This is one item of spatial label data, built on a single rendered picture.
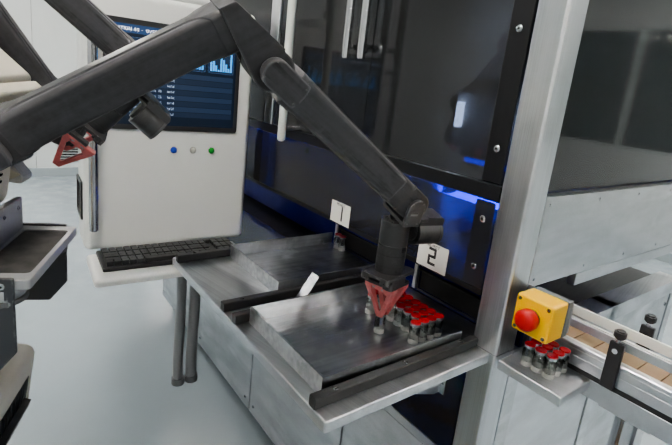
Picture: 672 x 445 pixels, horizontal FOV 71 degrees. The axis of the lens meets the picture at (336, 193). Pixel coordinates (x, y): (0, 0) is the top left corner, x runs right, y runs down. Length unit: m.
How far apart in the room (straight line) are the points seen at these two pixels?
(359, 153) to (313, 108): 0.12
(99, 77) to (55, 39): 5.43
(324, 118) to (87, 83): 0.31
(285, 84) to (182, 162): 0.98
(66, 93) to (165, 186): 0.97
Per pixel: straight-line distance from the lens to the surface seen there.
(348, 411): 0.80
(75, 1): 1.04
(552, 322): 0.94
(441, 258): 1.06
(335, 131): 0.72
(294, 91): 0.64
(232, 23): 0.61
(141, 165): 1.55
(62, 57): 6.06
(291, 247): 1.41
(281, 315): 1.03
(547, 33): 0.93
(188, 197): 1.61
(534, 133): 0.91
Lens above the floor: 1.37
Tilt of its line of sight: 13 degrees down
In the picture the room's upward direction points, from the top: 6 degrees clockwise
